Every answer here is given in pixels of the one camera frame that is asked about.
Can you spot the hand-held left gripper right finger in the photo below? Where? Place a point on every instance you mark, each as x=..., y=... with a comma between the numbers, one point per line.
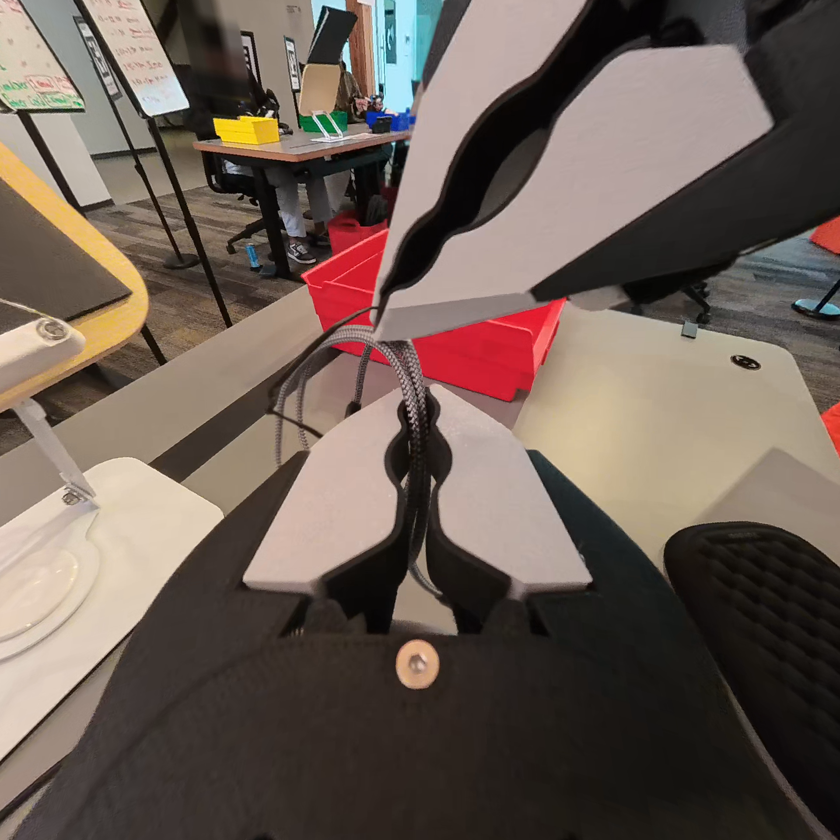
x=512, y=519

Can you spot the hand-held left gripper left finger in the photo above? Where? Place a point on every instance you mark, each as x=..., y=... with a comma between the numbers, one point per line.
x=322, y=519

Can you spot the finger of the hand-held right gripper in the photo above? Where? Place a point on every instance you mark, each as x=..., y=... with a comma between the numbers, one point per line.
x=492, y=92
x=617, y=171

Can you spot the small blue desk bin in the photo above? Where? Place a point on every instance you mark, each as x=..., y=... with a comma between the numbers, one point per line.
x=390, y=120

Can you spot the black round-base pole stand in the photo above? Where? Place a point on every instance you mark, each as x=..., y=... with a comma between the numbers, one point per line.
x=820, y=305

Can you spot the green box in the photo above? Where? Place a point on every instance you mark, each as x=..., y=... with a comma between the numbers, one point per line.
x=323, y=122

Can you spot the red plastic bin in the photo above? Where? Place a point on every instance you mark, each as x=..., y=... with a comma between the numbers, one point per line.
x=486, y=348

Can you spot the background office desk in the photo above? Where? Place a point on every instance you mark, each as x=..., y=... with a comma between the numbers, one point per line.
x=315, y=147

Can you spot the red storage crate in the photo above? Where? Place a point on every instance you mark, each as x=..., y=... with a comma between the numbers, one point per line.
x=352, y=232

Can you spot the white flip chart board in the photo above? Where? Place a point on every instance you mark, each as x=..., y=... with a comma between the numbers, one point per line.
x=138, y=53
x=33, y=66

